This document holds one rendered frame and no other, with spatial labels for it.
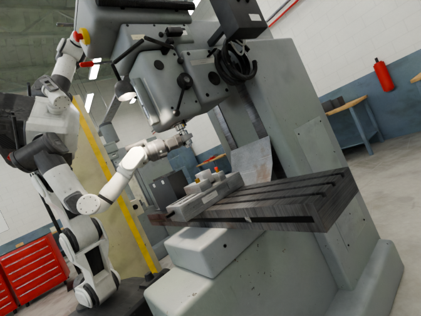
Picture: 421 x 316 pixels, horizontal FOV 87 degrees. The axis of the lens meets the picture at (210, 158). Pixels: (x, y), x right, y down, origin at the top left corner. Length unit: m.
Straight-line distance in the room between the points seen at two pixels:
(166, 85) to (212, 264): 0.72
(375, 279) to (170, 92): 1.36
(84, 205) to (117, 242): 1.75
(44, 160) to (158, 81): 0.52
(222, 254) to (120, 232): 1.89
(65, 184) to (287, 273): 0.99
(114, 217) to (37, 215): 7.37
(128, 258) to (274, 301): 1.88
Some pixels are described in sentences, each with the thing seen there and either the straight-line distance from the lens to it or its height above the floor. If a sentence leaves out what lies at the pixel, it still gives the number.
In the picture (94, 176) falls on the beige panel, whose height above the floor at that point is 1.40.
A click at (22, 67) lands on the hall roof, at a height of 6.17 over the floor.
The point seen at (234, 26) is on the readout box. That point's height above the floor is 1.53.
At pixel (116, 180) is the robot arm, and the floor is 1.18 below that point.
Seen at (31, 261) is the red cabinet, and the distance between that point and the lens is 5.44.
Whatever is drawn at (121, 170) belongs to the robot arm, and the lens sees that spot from 0.97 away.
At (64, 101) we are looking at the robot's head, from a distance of 1.14.
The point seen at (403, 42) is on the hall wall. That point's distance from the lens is 4.83.
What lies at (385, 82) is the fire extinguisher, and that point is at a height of 0.95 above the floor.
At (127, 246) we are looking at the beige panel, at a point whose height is 0.59.
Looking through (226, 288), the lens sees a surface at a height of 0.66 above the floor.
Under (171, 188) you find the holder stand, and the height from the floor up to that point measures 1.03.
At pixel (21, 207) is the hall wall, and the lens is 9.96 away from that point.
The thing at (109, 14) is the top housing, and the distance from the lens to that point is 1.06.
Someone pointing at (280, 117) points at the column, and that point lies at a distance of 1.18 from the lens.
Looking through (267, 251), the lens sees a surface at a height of 0.64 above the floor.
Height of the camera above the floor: 1.13
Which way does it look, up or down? 2 degrees down
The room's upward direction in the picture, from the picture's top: 25 degrees counter-clockwise
